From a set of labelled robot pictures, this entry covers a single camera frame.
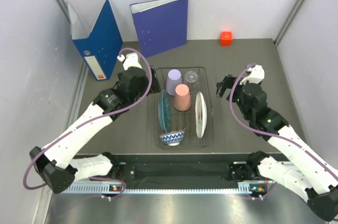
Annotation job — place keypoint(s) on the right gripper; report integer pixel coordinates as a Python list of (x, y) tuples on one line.
[(221, 87)]

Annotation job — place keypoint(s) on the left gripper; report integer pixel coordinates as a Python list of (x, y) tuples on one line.
[(155, 88)]

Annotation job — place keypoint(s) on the clear glass tumbler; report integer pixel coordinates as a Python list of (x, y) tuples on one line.
[(191, 79)]

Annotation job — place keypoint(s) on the white watermelon pattern plate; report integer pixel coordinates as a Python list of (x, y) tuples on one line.
[(200, 114)]

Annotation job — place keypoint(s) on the teal ornate plate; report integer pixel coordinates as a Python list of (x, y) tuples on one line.
[(164, 112)]

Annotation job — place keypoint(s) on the purple plastic cup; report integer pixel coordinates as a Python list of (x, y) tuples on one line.
[(174, 78)]

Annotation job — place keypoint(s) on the pink plastic cup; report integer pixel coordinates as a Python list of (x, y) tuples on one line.
[(182, 98)]

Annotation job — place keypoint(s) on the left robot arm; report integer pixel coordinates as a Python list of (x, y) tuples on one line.
[(55, 162)]

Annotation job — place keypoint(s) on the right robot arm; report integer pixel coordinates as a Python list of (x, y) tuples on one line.
[(314, 181)]

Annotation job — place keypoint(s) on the orange cube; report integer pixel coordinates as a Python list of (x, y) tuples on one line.
[(226, 38)]

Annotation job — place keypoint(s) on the blue lever arch binder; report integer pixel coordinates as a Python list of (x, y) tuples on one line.
[(100, 47)]

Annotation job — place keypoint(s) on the purple folder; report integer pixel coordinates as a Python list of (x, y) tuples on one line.
[(161, 25)]

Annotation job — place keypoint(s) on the blue patterned bowl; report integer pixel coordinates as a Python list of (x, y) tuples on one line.
[(172, 138)]

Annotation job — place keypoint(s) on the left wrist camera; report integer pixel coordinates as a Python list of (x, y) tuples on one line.
[(131, 60)]

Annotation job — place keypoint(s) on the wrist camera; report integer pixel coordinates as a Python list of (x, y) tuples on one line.
[(255, 74), (131, 60)]

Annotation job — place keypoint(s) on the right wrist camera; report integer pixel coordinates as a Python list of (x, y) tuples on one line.
[(255, 74)]

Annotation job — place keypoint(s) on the black wire dish rack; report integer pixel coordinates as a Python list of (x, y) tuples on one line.
[(184, 120)]

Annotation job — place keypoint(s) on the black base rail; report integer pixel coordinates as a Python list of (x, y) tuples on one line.
[(164, 171)]

